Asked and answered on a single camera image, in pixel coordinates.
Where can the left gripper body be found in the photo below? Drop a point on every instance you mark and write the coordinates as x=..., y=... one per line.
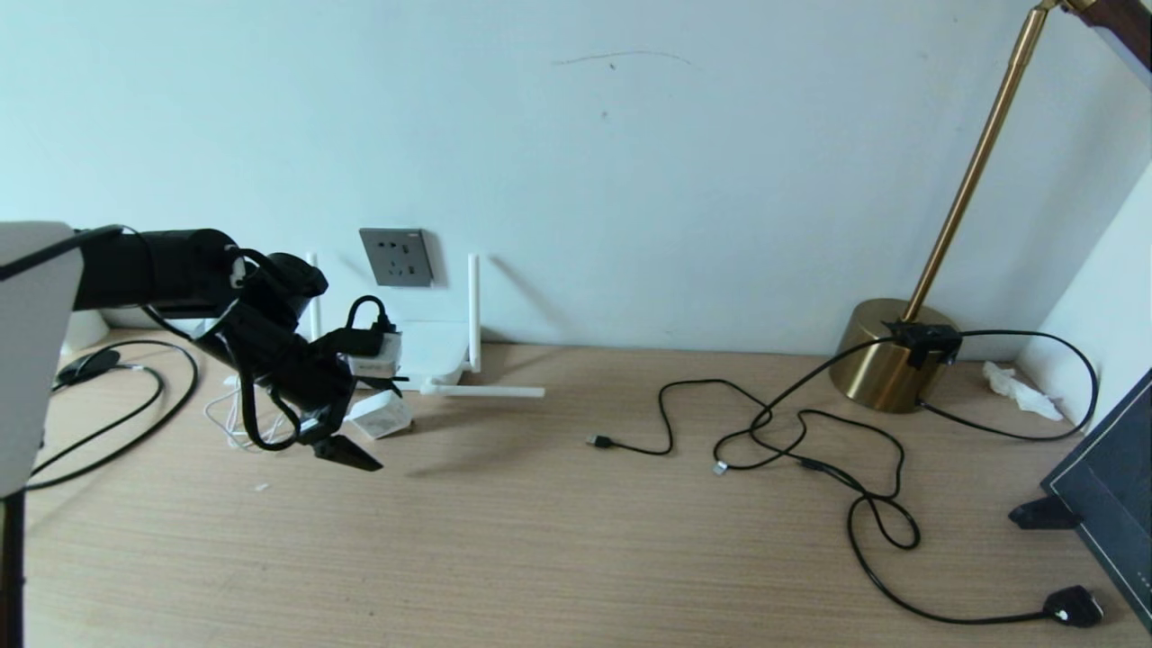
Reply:
x=288, y=373

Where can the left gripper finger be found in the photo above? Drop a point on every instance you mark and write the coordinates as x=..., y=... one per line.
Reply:
x=346, y=453
x=389, y=385

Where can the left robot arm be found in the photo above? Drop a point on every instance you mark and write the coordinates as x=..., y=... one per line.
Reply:
x=153, y=268

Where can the white power adapter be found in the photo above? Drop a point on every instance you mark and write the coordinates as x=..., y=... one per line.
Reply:
x=382, y=416

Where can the white router with antennas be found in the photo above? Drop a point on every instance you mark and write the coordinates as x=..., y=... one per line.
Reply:
x=441, y=353

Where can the black computer mouse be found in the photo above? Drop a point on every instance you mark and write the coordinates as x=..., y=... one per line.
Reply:
x=88, y=364

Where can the gold desk lamp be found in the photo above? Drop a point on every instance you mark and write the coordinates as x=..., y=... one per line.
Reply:
x=877, y=360

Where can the crumpled white tissue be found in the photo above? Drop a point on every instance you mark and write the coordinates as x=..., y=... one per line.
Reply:
x=1017, y=387

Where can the black stand foot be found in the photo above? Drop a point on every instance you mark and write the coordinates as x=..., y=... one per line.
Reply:
x=1044, y=515

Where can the dark framed board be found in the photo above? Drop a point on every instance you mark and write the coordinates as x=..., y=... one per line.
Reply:
x=1111, y=504

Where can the grey wall socket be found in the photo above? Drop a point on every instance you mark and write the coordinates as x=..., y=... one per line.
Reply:
x=396, y=257

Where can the black switch box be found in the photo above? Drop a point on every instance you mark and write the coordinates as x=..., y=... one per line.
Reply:
x=927, y=340

